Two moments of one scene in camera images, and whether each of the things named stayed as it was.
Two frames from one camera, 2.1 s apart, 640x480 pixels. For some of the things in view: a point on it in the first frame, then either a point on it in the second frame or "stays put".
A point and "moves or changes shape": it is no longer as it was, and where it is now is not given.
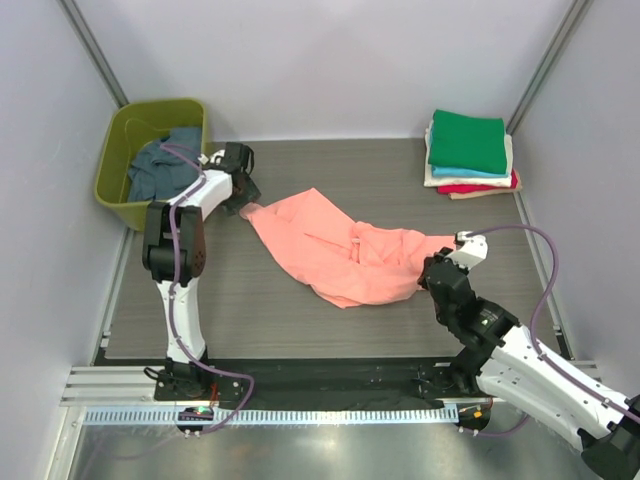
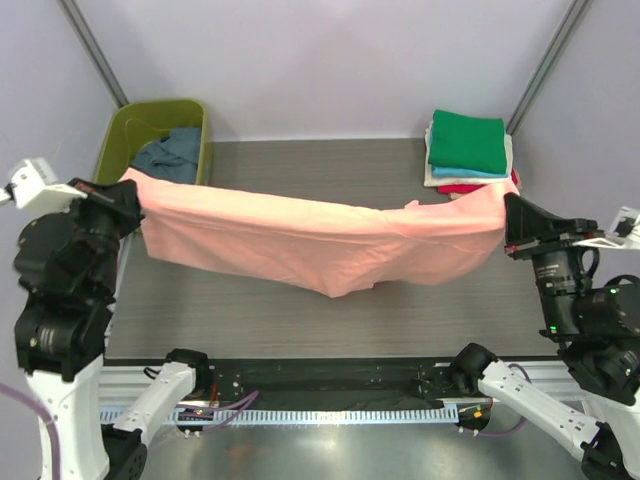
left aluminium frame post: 85,39 stays put
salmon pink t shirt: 346,262 moves or changes shape
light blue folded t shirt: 440,171 stays put
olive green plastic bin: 132,125 stays put
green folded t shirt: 467,141 stays put
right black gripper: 442,253 to 528,228
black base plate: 316,379 stays put
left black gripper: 250,195 to 121,197
